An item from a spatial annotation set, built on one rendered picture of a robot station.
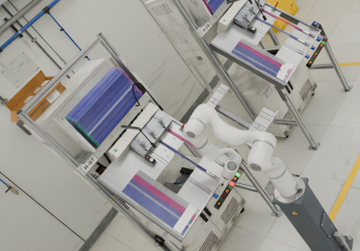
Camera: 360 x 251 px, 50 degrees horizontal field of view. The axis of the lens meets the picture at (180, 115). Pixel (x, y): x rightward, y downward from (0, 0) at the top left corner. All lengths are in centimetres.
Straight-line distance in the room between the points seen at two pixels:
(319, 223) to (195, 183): 83
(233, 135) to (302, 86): 191
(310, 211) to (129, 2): 312
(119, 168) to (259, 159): 109
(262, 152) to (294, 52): 148
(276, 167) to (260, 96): 136
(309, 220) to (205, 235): 99
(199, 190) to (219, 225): 64
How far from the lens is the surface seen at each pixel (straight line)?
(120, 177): 272
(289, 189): 232
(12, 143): 401
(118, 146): 272
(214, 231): 323
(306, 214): 244
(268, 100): 350
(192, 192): 267
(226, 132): 211
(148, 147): 272
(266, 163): 209
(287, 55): 335
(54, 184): 420
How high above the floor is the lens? 243
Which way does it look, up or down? 28 degrees down
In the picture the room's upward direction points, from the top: 38 degrees counter-clockwise
